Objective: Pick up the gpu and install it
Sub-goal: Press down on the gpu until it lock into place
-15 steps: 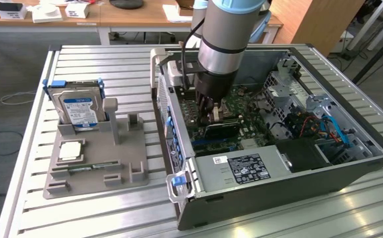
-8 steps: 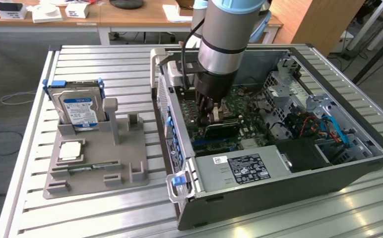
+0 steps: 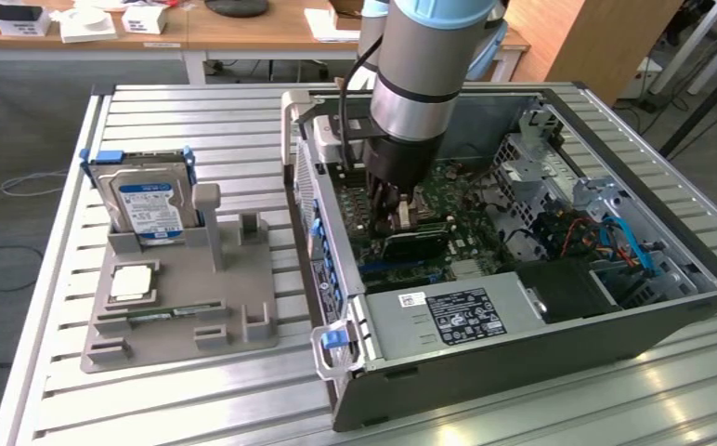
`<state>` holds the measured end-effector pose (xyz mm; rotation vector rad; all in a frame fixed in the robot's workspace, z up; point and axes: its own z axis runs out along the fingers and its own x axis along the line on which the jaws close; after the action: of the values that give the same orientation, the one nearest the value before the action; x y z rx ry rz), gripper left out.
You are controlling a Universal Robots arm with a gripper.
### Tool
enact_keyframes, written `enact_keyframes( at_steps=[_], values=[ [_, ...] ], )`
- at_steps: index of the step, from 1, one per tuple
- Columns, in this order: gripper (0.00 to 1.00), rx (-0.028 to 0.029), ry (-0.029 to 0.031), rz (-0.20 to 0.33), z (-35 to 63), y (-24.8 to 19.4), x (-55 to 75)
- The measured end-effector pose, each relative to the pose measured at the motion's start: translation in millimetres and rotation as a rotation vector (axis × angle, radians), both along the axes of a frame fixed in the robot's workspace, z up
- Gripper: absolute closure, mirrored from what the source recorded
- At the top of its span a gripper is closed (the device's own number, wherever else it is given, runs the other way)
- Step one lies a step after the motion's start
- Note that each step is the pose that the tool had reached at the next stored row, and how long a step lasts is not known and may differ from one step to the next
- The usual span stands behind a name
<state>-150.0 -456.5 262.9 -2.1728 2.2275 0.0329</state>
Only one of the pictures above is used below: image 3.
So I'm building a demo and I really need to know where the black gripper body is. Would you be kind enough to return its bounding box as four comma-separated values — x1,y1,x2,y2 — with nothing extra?
359,133,446,192

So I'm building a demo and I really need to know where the black graphics card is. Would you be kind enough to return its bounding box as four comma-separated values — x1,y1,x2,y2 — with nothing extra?
380,223,448,263

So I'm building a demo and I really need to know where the metal CPU socket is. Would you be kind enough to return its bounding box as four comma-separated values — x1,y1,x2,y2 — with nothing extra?
398,188,438,225

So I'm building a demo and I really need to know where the green motherboard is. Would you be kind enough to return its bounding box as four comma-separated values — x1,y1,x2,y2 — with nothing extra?
326,157,520,296

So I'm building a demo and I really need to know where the perforated metal drive cage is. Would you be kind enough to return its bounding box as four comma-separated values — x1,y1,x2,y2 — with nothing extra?
492,132,589,261

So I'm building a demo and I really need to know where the grey power supply unit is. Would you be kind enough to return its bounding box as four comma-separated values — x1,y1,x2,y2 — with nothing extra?
358,271,550,364

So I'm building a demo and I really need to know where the white paper stack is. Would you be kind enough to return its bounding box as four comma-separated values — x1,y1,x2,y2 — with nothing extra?
303,7,364,44

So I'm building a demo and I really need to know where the cardboard box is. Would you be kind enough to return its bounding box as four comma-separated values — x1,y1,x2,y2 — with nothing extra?
326,0,366,20

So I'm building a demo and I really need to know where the wooden desk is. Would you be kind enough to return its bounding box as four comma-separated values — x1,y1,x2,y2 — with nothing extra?
0,0,533,64

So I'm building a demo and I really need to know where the wooden cabinet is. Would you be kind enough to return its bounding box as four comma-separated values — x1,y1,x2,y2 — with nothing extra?
510,0,687,107

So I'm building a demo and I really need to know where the hard disk with blue caddy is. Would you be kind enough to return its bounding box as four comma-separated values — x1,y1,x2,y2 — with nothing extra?
78,144,196,246

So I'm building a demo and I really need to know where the black open PC case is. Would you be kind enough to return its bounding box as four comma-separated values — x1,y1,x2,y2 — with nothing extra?
279,82,717,433

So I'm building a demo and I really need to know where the black round object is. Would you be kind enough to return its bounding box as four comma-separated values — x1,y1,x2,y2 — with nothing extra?
202,0,271,19

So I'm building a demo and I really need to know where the white floor box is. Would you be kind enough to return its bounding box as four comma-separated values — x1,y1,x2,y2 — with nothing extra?
634,58,665,97

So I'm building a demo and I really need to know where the grey parts rack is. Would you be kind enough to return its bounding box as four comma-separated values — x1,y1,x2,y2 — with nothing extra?
79,182,280,374

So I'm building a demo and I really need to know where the silver CPU chip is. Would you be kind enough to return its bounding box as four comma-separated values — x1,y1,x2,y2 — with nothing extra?
108,267,154,302

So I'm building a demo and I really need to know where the metal disk bay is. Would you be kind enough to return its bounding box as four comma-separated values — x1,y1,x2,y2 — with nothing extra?
587,241,707,311

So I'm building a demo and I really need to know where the white printed carton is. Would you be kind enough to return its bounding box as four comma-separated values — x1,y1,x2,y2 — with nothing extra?
120,5,171,35

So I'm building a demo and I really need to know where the white square round-topped box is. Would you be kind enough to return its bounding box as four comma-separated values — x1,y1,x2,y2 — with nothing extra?
59,7,116,45

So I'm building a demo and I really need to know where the white box with black top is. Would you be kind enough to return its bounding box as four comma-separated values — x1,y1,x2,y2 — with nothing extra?
0,3,51,37

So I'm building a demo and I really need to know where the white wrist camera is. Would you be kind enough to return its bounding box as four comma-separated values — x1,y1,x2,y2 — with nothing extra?
310,114,364,164

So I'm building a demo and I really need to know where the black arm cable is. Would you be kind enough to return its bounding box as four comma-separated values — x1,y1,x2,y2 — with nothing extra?
336,34,391,171

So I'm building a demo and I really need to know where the red wire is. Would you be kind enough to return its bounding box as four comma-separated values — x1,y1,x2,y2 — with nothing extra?
563,216,605,256

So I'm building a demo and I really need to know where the blue SATA wire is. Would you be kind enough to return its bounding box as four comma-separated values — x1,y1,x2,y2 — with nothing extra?
603,214,661,281

